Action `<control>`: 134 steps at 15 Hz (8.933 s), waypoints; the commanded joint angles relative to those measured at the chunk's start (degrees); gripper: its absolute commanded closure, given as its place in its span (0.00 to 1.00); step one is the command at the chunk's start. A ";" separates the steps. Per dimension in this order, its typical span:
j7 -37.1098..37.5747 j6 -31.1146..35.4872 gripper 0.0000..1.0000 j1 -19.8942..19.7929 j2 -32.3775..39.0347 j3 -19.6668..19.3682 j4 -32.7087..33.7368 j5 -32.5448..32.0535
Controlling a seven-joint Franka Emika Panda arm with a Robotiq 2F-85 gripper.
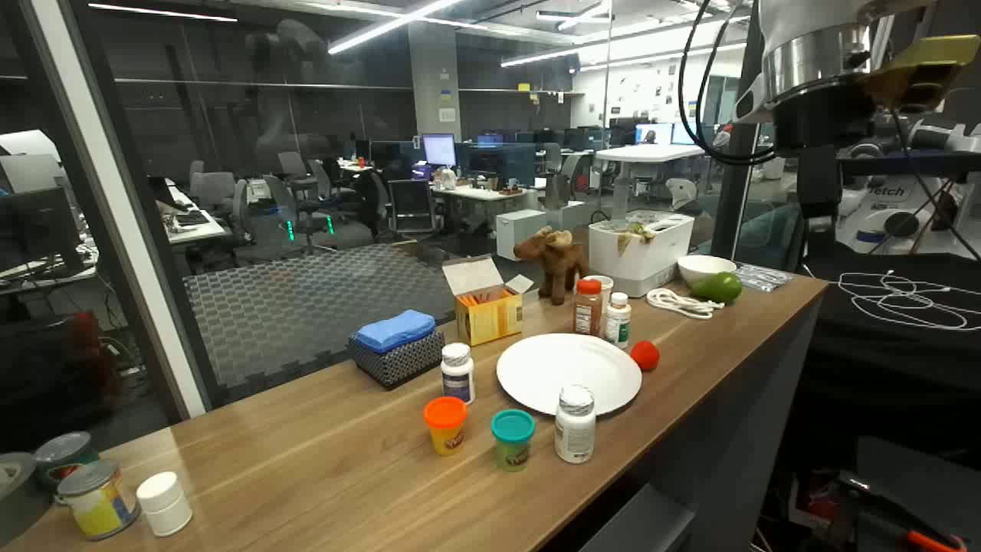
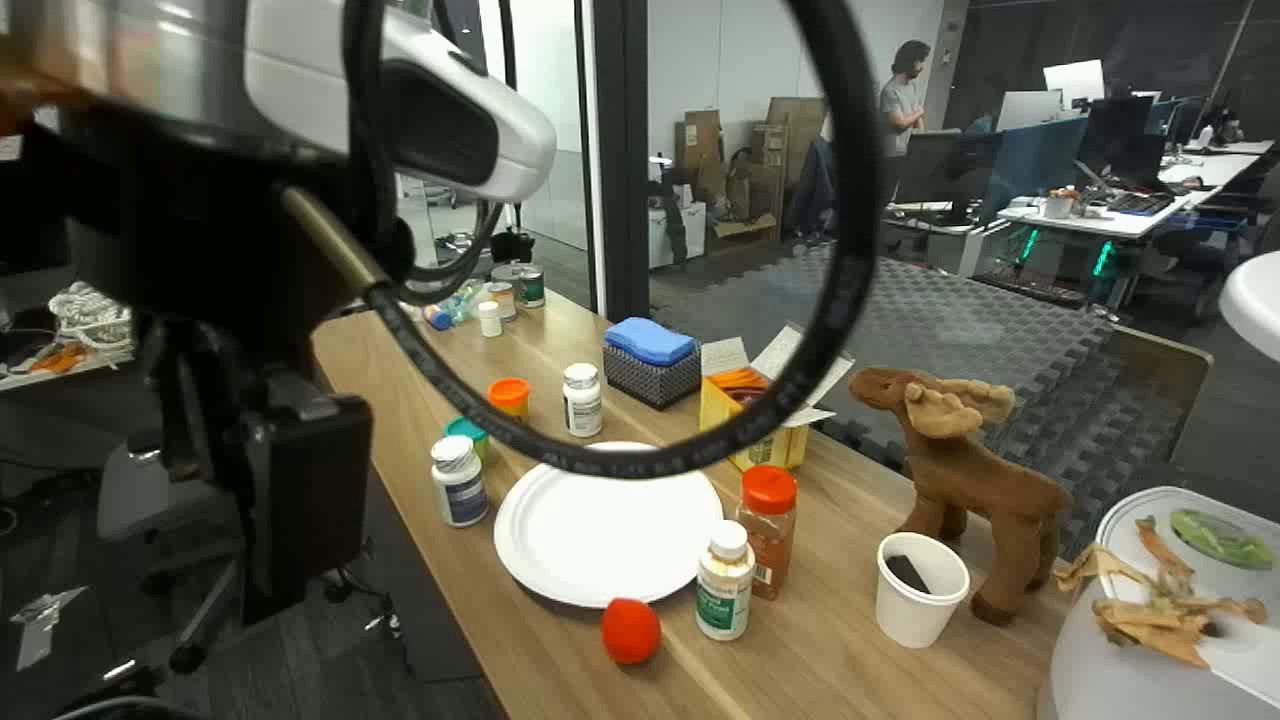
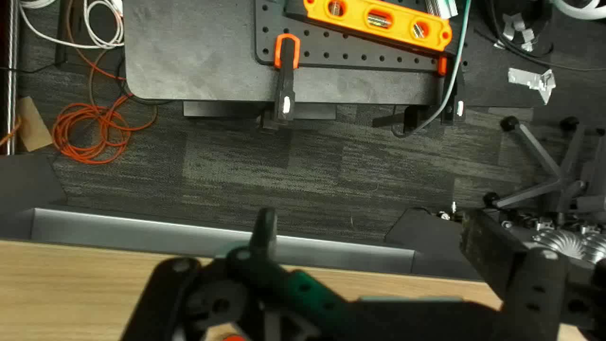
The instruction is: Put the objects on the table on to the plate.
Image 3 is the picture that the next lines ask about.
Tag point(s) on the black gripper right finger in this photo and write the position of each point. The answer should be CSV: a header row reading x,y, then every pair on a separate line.
x,y
492,252

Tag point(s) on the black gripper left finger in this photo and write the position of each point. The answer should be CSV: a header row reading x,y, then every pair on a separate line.
x,y
263,233

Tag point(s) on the small white connector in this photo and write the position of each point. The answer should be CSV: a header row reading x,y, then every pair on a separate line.
x,y
447,210

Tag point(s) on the black office chair base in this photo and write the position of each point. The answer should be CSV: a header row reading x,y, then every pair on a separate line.
x,y
536,148

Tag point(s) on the crumpled silver foil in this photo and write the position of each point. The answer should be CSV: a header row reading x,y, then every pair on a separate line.
x,y
530,76

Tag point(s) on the black perforated board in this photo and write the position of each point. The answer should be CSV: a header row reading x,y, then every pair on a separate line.
x,y
333,53

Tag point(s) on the white plastic clips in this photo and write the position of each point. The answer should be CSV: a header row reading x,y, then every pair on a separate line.
x,y
521,28

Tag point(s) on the orange spirit level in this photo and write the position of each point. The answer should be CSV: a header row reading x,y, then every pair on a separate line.
x,y
379,19

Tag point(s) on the brown cardboard piece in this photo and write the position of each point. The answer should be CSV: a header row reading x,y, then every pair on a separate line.
x,y
34,125

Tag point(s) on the grey metal pole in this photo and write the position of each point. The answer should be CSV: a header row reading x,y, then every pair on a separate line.
x,y
10,76

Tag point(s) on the grey metal rail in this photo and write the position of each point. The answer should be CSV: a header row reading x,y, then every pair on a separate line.
x,y
157,233

